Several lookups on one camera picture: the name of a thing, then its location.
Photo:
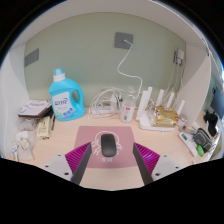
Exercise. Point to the blue detergent bottle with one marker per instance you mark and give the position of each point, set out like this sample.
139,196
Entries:
60,100

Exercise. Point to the black computer mouse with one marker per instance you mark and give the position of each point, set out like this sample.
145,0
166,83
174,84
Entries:
108,145

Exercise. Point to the white overhead shelf unit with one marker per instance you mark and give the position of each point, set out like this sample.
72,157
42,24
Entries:
106,7

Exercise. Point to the black monitor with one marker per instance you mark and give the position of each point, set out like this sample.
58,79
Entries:
218,103

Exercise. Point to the grey zip pouch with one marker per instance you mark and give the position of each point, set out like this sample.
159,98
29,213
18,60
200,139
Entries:
202,139

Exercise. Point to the white yellow snack packet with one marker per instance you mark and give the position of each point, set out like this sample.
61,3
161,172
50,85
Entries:
14,152

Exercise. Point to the white power strip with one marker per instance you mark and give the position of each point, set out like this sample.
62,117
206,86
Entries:
101,109

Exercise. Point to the gold foil bag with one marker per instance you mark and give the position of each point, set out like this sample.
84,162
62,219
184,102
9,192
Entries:
165,117

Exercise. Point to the small round jar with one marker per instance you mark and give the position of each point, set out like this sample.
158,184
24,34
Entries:
182,121

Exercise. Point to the pink mouse pad with drawing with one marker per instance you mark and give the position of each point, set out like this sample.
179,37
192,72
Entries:
125,136

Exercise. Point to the white remote control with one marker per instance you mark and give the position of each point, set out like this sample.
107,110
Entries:
187,143

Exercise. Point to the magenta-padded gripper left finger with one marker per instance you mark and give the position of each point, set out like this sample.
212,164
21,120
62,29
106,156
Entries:
77,158

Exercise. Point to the white desk side panel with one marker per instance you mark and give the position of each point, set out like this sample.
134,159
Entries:
195,86

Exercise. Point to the white router with antennas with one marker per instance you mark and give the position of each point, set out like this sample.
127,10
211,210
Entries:
146,124

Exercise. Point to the clear plastic bottle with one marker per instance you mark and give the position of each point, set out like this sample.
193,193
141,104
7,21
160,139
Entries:
127,111

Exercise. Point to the black bag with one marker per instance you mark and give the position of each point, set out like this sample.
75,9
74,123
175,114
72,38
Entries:
211,121

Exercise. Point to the white wall charger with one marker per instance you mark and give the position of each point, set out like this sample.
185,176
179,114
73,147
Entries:
179,56

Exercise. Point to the grey blank wall plate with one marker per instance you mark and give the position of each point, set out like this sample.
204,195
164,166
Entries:
31,57

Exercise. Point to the clear plastic bags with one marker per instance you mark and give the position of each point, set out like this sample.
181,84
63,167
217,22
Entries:
26,140

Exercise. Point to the grey wall socket plate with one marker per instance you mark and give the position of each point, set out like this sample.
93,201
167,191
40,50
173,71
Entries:
121,41

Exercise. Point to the beige small box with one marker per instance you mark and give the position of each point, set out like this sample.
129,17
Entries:
43,128

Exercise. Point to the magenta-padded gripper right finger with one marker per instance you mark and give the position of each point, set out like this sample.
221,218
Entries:
147,159

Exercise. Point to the stack of books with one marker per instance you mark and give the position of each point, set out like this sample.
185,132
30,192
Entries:
35,107

